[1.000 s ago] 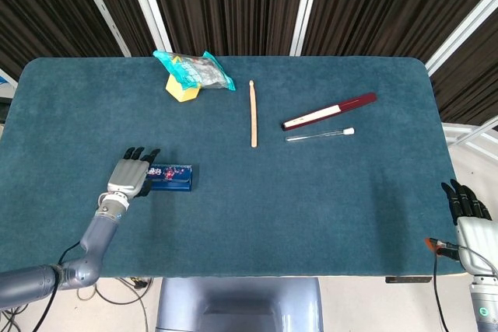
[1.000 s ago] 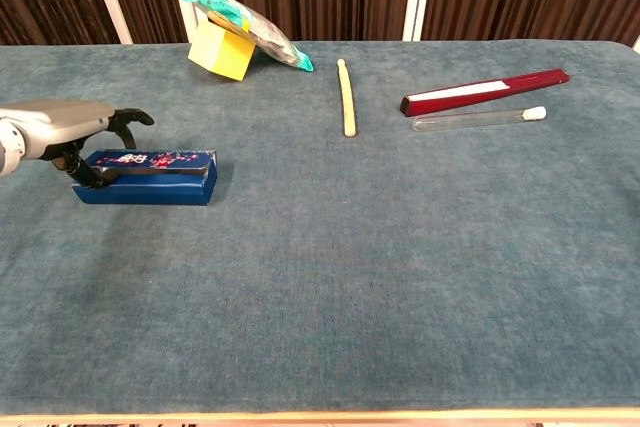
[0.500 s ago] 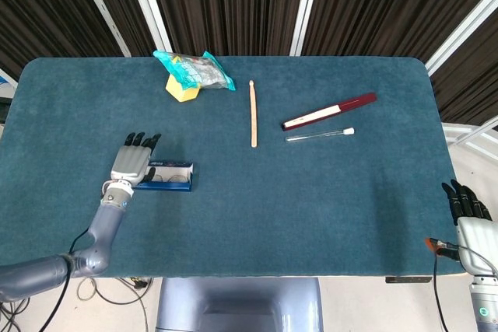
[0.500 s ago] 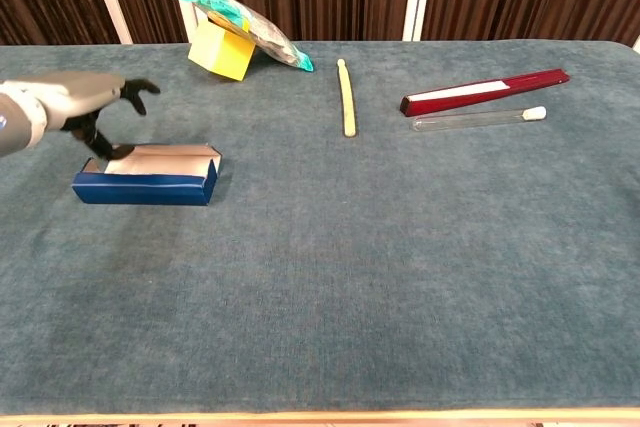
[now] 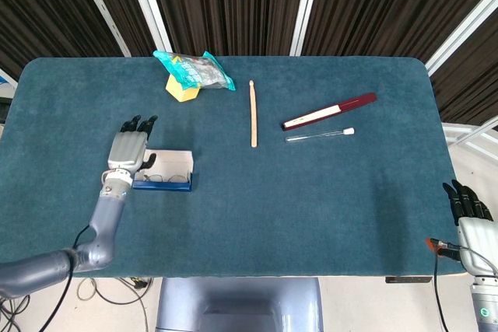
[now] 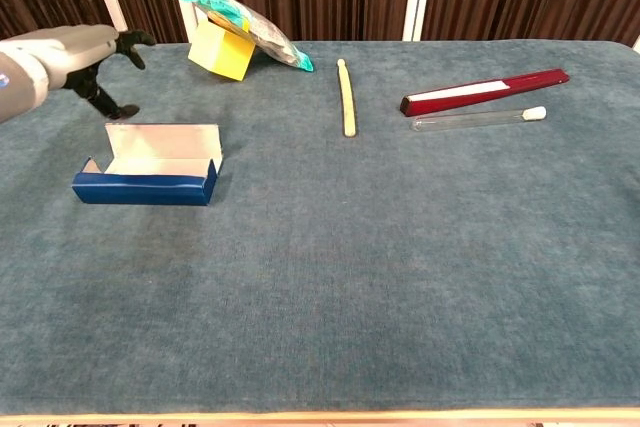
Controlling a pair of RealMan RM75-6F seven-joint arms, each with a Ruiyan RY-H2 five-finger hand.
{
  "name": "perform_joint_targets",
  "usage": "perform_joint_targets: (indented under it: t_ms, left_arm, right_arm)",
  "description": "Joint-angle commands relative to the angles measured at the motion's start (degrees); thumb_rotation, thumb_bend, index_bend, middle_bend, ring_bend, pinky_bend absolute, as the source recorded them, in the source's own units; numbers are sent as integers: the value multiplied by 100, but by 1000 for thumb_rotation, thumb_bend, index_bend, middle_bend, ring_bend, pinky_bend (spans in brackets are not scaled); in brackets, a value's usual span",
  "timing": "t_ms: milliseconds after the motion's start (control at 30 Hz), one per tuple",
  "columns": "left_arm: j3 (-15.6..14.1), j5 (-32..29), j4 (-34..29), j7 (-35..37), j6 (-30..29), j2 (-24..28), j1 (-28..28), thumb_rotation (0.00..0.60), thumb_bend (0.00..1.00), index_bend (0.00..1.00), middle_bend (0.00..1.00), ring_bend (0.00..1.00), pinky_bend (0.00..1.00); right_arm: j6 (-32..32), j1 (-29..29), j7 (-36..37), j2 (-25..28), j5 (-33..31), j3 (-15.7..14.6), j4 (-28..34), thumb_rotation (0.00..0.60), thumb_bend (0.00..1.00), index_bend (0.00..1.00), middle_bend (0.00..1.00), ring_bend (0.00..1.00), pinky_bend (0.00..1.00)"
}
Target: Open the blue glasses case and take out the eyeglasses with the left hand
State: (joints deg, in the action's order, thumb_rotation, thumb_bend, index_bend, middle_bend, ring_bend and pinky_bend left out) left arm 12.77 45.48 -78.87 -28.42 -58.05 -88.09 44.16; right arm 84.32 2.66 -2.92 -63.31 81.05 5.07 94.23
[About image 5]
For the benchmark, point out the white metal rack frame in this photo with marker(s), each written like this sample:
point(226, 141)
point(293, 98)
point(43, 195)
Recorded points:
point(472, 133)

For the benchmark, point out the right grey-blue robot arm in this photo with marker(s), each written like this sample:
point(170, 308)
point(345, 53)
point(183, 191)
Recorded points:
point(484, 305)

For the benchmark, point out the dark red flat case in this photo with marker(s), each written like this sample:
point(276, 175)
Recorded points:
point(330, 111)

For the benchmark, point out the yellow cube box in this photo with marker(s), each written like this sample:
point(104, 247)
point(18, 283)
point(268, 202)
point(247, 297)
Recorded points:
point(183, 93)

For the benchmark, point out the blue printed glasses case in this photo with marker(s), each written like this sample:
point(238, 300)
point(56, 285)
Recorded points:
point(171, 161)

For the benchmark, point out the white frame post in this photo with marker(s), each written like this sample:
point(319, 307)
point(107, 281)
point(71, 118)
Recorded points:
point(463, 32)
point(101, 9)
point(149, 9)
point(305, 9)

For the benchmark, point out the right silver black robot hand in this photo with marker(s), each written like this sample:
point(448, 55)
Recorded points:
point(476, 238)

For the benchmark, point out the teal fabric table cover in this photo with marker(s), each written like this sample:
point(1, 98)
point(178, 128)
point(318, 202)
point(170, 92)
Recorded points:
point(272, 200)

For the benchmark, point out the glass test tube white stopper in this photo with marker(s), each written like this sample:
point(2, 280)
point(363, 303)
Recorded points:
point(319, 135)

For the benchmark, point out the dark brown pleated curtain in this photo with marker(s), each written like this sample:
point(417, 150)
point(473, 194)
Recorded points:
point(233, 5)

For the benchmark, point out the teal plastic snack bag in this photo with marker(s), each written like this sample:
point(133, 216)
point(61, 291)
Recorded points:
point(194, 71)

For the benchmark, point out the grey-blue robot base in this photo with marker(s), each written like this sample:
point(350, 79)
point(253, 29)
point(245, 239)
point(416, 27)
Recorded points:
point(237, 305)

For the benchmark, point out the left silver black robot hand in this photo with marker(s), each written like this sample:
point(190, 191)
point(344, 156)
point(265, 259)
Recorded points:
point(125, 149)

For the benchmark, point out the wooden drumstick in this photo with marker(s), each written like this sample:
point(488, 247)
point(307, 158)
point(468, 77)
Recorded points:
point(253, 118)

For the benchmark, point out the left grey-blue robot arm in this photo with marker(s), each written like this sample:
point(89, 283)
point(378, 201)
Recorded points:
point(105, 219)

